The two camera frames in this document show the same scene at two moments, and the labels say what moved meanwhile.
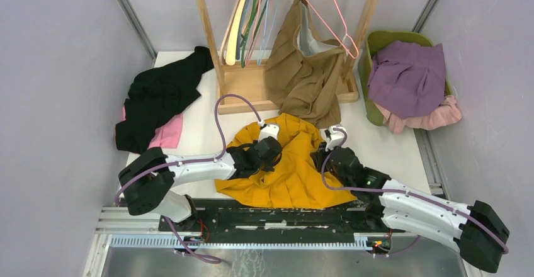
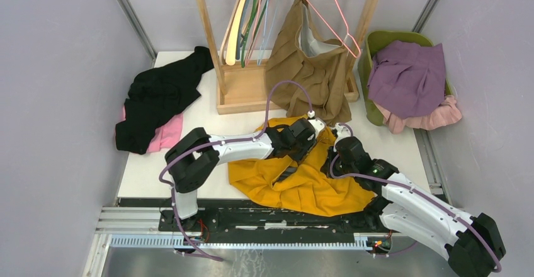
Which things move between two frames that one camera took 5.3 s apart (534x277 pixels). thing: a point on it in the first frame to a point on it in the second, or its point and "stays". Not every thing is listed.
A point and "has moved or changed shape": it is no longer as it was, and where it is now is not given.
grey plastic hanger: [240, 37] stays
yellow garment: [295, 182] has moved or changed shape
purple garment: [407, 79] stays
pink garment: [167, 135] stays
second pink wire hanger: [252, 39] stays
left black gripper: [269, 166] to [308, 144]
